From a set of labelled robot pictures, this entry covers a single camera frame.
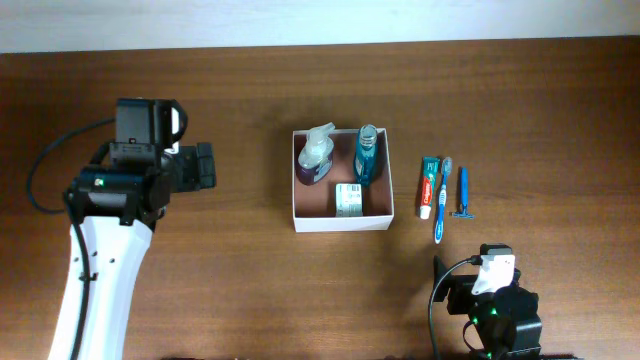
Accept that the clear pump soap bottle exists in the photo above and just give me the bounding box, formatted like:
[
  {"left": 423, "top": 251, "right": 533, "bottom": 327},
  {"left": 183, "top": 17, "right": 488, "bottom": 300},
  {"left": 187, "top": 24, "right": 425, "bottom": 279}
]
[{"left": 296, "top": 122, "right": 335, "bottom": 186}]

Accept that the white green soap box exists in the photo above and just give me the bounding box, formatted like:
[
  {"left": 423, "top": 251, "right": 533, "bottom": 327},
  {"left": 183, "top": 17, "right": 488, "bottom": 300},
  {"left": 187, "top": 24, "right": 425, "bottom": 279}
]
[{"left": 335, "top": 183, "right": 363, "bottom": 217}]

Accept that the teal mouthwash bottle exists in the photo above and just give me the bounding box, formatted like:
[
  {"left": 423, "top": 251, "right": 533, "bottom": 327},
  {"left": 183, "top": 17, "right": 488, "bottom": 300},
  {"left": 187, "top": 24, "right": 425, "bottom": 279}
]
[{"left": 353, "top": 124, "right": 378, "bottom": 187}]

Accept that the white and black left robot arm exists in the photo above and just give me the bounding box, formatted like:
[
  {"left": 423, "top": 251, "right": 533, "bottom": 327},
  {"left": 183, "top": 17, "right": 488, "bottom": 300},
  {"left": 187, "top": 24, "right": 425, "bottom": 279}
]
[{"left": 48, "top": 98, "right": 217, "bottom": 359}]

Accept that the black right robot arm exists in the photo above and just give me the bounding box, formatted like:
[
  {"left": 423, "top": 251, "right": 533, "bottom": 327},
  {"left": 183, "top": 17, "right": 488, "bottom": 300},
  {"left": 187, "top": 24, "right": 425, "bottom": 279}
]
[{"left": 428, "top": 254, "right": 542, "bottom": 360}]

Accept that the blue disposable razor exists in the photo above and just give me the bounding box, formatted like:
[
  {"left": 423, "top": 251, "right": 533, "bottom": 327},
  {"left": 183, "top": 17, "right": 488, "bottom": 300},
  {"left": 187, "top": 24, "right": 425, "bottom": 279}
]
[{"left": 451, "top": 167, "right": 475, "bottom": 219}]

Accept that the blue white toothbrush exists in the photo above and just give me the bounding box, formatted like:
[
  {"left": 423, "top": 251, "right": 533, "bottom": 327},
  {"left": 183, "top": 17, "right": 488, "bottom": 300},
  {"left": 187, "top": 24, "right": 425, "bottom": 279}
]
[{"left": 434, "top": 157, "right": 453, "bottom": 244}]

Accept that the toothpaste tube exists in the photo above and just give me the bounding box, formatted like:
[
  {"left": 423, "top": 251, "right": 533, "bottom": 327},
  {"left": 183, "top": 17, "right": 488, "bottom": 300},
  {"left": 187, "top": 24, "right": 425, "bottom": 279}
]
[{"left": 418, "top": 157, "right": 440, "bottom": 220}]

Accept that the white cardboard box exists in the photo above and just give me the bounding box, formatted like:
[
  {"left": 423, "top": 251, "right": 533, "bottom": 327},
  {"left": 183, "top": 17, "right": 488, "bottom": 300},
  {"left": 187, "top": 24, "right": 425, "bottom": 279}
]
[{"left": 291, "top": 128, "right": 395, "bottom": 233}]

